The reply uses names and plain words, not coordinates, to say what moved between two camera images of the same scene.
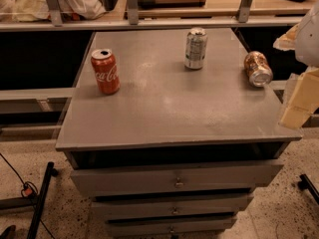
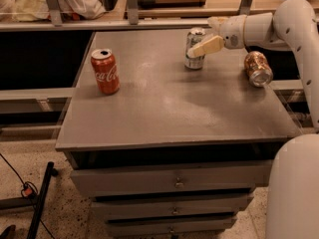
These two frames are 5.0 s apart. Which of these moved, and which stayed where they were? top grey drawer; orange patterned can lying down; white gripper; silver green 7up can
Moved: white gripper
Stayed: orange patterned can lying down; silver green 7up can; top grey drawer
